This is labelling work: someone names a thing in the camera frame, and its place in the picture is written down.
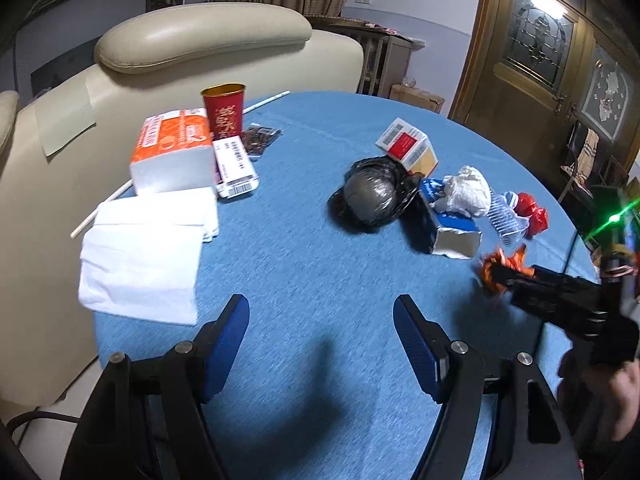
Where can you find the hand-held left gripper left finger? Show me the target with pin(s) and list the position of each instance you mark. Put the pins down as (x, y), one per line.
(229, 342)

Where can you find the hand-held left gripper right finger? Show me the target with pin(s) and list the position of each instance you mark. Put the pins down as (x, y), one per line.
(415, 347)

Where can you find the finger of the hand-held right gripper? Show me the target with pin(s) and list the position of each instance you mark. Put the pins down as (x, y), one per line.
(507, 275)

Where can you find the orange snack wrapper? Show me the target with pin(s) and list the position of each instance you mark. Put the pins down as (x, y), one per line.
(492, 285)

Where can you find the crushed clear plastic cup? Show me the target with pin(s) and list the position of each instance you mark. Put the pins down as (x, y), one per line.
(507, 220)

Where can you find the red plastic bag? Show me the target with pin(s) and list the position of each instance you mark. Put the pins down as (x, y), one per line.
(535, 212)

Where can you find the blue silver snack bag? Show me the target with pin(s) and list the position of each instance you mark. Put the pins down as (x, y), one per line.
(450, 232)

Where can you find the white tissue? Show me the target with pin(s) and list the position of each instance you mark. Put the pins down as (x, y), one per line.
(465, 192)

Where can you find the black plastic bag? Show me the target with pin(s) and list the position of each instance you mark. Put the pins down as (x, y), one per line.
(370, 195)

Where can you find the red and yellow carton box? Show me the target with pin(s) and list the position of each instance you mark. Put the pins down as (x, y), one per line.
(410, 147)

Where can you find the person's right hand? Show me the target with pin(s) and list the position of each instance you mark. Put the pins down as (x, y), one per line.
(617, 395)

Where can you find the blue tablecloth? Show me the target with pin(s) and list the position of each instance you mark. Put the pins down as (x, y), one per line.
(300, 260)

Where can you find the white paper napkins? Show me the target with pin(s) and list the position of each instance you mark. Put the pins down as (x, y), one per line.
(145, 260)

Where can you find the plaid towel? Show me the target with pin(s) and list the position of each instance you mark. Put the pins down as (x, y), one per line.
(589, 152)

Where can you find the white labelled box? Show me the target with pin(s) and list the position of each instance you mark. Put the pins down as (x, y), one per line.
(235, 167)

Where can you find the orange and white tissue pack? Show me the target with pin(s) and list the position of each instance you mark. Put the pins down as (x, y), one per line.
(170, 155)

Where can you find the cardboard box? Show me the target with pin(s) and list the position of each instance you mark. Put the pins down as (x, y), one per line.
(417, 97)

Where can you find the wooden double door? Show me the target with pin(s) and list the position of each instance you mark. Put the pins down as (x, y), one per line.
(545, 75)

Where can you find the dark snack packet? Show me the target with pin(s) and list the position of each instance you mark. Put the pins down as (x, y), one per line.
(260, 140)

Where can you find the red paper cup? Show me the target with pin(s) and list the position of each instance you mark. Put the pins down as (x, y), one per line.
(224, 112)

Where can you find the long white stick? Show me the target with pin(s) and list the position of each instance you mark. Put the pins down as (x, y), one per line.
(270, 100)

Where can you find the wooden slatted cabinet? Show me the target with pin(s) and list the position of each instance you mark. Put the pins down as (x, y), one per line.
(380, 60)

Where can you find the beige patch on sofa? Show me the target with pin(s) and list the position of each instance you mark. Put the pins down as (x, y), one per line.
(65, 117)

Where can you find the beige leather sofa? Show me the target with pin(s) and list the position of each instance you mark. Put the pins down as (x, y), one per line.
(175, 40)

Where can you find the metal frame chair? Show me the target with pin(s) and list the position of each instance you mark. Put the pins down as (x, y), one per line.
(570, 180)

